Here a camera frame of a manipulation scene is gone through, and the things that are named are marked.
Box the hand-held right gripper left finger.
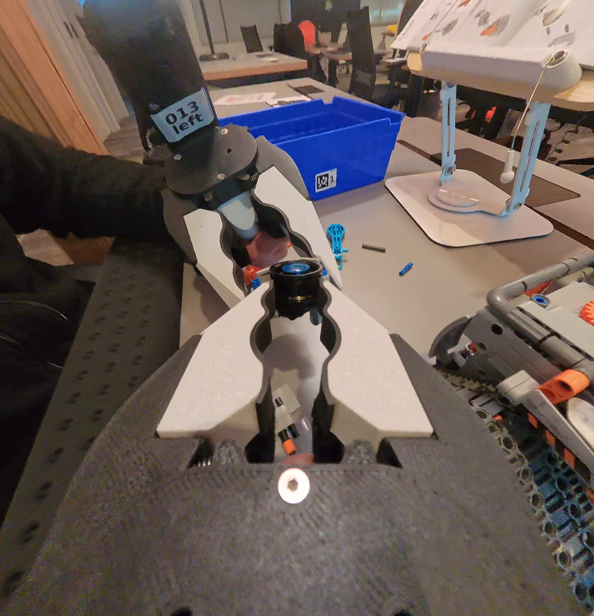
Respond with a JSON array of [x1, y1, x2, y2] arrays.
[[155, 281, 278, 441]]

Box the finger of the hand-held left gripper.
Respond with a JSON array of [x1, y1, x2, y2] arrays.
[[251, 166, 345, 290], [183, 207, 253, 309]]

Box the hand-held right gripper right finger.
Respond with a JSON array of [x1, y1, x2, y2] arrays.
[[310, 280, 435, 441]]

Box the cyan toy piece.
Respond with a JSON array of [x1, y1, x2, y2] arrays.
[[326, 223, 351, 271]]

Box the black toy wheel assembly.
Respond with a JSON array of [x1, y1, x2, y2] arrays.
[[251, 259, 332, 324]]

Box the blue plastic bin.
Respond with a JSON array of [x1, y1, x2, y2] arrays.
[[218, 95, 406, 199]]

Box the person's left hand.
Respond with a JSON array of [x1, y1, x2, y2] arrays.
[[248, 232, 292, 267]]

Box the background wooden table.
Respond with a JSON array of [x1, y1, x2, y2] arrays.
[[200, 50, 310, 82]]

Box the white papers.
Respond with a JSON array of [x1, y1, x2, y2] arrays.
[[215, 91, 310, 107]]

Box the orange office chair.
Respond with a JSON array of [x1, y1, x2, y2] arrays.
[[297, 19, 327, 58]]

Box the tall black office chair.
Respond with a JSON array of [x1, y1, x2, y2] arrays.
[[347, 6, 391, 99]]

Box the grey tracked toy robot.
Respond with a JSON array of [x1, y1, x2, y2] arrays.
[[428, 250, 594, 614]]

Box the white book stand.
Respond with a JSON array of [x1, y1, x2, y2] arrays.
[[385, 46, 594, 248]]

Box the person's black clothing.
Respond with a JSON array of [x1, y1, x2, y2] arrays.
[[0, 202, 98, 554]]

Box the dark brown desk mat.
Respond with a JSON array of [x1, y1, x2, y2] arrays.
[[431, 147, 582, 222]]

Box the white instruction booklet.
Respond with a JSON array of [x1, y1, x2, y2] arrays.
[[391, 0, 594, 65]]

